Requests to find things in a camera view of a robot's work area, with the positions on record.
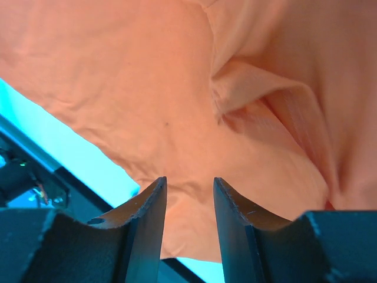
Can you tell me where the orange t shirt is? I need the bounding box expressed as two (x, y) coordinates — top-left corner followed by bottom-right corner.
(1, 1), (376, 262)

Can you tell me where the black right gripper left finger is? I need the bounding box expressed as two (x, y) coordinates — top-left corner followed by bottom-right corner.
(1, 177), (167, 282)

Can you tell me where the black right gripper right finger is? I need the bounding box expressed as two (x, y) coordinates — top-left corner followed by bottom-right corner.
(213, 177), (376, 282)

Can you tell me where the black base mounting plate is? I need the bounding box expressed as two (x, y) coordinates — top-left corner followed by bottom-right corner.
(1, 130), (200, 282)

